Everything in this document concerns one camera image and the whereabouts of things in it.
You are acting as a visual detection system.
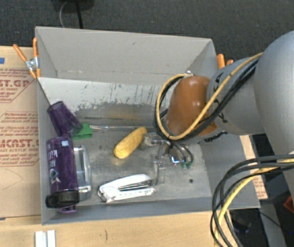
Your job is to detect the brown cardboard board red print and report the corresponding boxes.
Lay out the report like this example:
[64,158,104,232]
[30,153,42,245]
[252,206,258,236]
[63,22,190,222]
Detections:
[0,44,269,221]

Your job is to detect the clear purple plastic cup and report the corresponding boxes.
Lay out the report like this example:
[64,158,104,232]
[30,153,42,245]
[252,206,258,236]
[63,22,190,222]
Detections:
[46,100,84,139]

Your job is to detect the purple bottle with black cap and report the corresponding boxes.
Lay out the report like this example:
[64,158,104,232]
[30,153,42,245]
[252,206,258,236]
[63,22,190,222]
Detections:
[45,136,81,214]

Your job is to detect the silver metal object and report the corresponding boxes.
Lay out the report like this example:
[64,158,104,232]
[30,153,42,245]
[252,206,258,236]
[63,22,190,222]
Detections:
[72,144,94,202]

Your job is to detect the yellow toy corn cob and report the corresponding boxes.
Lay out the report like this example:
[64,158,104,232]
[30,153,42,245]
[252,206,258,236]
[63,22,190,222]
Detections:
[113,126,148,160]

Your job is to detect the white stapler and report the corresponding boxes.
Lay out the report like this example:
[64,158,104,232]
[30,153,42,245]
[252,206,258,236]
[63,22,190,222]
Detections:
[97,173,156,204]

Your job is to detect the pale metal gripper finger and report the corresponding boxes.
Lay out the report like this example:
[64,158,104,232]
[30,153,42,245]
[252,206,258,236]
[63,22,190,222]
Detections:
[153,160,167,186]
[143,133,163,148]

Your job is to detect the grey metal bin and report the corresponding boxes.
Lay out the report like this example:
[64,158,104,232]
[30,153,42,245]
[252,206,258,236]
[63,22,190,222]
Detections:
[34,26,262,225]

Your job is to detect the green plastic piece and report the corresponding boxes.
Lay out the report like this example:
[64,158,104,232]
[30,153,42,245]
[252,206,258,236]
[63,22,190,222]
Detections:
[71,122,94,140]

